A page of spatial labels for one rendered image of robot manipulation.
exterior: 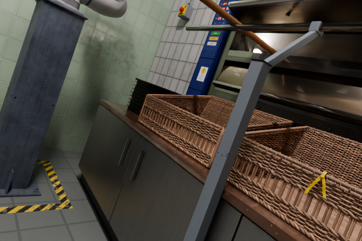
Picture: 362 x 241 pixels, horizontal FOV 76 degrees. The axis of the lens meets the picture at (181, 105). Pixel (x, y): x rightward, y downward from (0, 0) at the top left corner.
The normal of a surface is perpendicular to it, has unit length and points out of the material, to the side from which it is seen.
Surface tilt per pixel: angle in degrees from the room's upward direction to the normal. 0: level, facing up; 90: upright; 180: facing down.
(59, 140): 90
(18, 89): 90
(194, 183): 90
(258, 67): 90
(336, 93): 70
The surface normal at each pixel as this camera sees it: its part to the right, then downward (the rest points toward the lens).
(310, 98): -0.57, -0.55
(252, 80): -0.74, -0.24
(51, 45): 0.63, 0.27
